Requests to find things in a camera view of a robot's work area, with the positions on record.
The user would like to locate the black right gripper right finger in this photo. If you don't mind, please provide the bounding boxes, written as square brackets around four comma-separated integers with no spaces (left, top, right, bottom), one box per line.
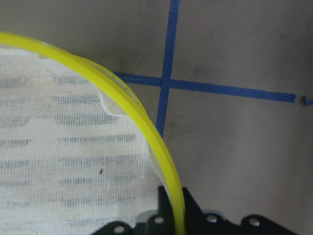
[182,187,203,235]

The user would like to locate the yellow steamer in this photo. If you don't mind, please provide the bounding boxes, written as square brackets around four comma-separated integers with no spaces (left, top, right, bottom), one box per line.
[0,32,185,235]

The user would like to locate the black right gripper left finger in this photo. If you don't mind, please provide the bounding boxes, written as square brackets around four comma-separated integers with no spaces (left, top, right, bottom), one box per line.
[157,186,175,235]

